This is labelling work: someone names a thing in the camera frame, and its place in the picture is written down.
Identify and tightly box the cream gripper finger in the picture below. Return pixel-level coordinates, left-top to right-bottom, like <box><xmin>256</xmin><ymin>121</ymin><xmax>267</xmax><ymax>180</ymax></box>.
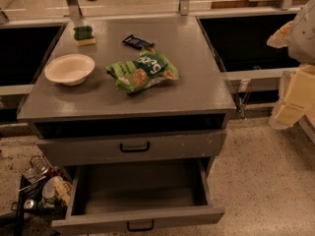
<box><xmin>269</xmin><ymin>101</ymin><xmax>307</xmax><ymax>130</ymax></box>
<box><xmin>279</xmin><ymin>64</ymin><xmax>315</xmax><ymax>107</ymax></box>

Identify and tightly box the grey drawer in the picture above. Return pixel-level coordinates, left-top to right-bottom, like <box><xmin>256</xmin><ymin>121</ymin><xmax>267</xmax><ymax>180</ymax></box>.
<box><xmin>52</xmin><ymin>158</ymin><xmax>224</xmax><ymax>236</ymax></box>
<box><xmin>37</xmin><ymin>131</ymin><xmax>226</xmax><ymax>166</ymax></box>

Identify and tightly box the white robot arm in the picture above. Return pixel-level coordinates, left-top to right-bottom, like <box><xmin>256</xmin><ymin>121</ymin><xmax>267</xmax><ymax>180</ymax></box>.
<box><xmin>267</xmin><ymin>0</ymin><xmax>315</xmax><ymax>130</ymax></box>

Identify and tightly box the grey drawer cabinet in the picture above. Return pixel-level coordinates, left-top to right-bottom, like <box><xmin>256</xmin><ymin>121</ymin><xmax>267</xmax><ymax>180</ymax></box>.
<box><xmin>17</xmin><ymin>15</ymin><xmax>237</xmax><ymax>169</ymax></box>

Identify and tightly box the grey top drawer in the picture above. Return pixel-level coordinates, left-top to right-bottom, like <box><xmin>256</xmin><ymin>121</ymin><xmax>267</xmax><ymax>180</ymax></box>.
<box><xmin>37</xmin><ymin>131</ymin><xmax>226</xmax><ymax>166</ymax></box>

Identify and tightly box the green chip bag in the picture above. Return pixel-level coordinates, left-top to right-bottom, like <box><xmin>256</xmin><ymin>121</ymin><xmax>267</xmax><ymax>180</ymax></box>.
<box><xmin>105</xmin><ymin>47</ymin><xmax>179</xmax><ymax>93</ymax></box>

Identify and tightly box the dark snack bar wrapper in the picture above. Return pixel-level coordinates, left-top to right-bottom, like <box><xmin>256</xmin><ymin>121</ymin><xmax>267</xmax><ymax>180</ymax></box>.
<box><xmin>123</xmin><ymin>34</ymin><xmax>155</xmax><ymax>49</ymax></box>

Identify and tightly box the green yellow sponge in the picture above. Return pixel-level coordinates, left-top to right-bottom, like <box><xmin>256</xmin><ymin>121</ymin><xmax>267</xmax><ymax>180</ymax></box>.
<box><xmin>74</xmin><ymin>26</ymin><xmax>95</xmax><ymax>46</ymax></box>

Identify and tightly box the white bowl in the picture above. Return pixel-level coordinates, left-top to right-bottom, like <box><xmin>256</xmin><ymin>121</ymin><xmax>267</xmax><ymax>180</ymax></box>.
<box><xmin>44</xmin><ymin>54</ymin><xmax>95</xmax><ymax>86</ymax></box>

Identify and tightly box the black wire dish rack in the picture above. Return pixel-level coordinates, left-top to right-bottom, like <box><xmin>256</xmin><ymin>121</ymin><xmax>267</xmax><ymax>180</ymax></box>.
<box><xmin>11</xmin><ymin>155</ymin><xmax>72</xmax><ymax>236</ymax></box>

